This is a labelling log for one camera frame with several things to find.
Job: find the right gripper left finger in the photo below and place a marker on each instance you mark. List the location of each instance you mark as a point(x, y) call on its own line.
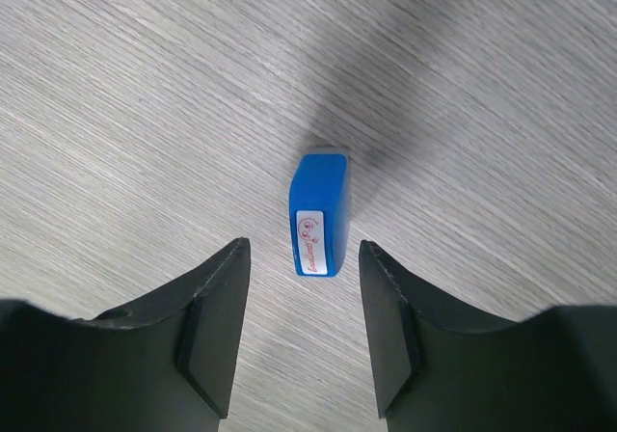
point(162, 362)

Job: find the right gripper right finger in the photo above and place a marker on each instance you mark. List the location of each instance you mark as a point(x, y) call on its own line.
point(441, 364)

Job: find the blue stamp block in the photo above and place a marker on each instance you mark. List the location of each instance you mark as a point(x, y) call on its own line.
point(319, 201)

